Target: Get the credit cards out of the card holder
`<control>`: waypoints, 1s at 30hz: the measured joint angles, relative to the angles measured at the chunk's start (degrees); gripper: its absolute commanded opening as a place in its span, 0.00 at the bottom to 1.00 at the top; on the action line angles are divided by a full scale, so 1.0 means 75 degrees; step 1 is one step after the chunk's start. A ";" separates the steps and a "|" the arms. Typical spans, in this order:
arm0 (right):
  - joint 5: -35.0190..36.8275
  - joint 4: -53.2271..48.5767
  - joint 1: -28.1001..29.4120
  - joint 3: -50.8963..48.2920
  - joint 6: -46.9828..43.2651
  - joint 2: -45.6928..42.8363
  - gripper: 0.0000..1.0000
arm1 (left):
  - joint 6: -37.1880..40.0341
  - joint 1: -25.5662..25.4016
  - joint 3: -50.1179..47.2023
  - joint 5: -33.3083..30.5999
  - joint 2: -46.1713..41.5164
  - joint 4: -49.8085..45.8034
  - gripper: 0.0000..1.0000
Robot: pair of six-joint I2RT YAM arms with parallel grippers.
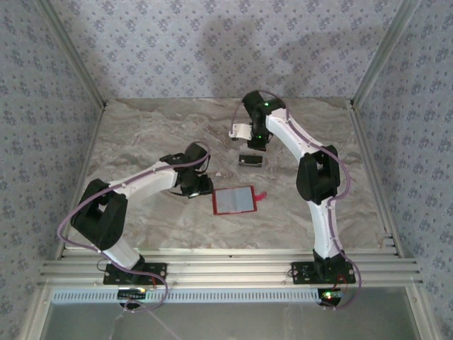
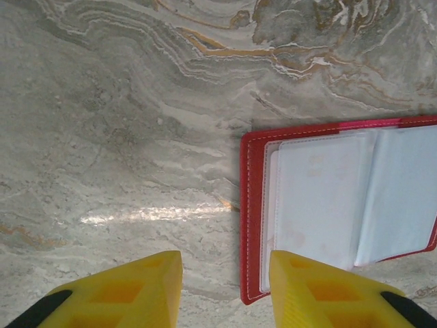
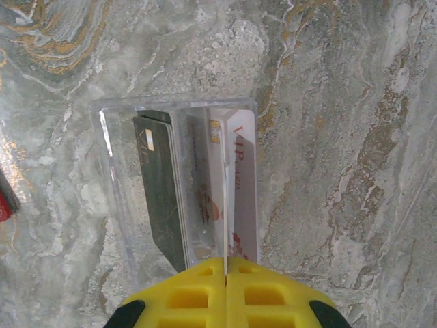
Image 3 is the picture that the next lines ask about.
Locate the white VIP card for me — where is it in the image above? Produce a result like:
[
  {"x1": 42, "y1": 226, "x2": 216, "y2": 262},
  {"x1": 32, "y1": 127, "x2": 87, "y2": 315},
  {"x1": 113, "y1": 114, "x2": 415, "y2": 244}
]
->
[
  {"x1": 222, "y1": 160, "x2": 230, "y2": 274},
  {"x1": 186, "y1": 108, "x2": 259, "y2": 264}
]

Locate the clear plastic card box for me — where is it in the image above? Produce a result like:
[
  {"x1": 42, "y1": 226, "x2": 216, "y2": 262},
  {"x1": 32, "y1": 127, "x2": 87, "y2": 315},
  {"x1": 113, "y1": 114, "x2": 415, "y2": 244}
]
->
[{"x1": 89, "y1": 96, "x2": 266, "y2": 298}]

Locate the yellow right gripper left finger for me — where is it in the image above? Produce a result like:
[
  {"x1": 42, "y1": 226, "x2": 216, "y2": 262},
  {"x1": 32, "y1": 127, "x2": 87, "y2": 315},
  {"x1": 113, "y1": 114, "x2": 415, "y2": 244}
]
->
[{"x1": 104, "y1": 258, "x2": 228, "y2": 328}]

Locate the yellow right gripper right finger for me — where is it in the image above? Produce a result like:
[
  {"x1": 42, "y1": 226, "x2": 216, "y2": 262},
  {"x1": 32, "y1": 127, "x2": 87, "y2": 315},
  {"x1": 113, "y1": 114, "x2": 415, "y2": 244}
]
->
[{"x1": 226, "y1": 258, "x2": 352, "y2": 328}]

